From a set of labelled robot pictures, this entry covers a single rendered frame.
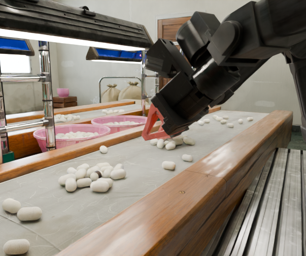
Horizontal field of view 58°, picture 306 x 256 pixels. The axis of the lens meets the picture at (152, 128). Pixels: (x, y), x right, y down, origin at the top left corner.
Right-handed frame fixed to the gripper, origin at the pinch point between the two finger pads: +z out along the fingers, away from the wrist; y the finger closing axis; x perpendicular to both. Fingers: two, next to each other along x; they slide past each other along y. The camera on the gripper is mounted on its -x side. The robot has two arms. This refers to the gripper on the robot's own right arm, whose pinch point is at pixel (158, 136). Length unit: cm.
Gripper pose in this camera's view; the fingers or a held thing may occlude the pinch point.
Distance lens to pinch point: 94.7
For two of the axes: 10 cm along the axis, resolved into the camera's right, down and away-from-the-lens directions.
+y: -5.3, 1.4, -8.4
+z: -6.9, 5.0, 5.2
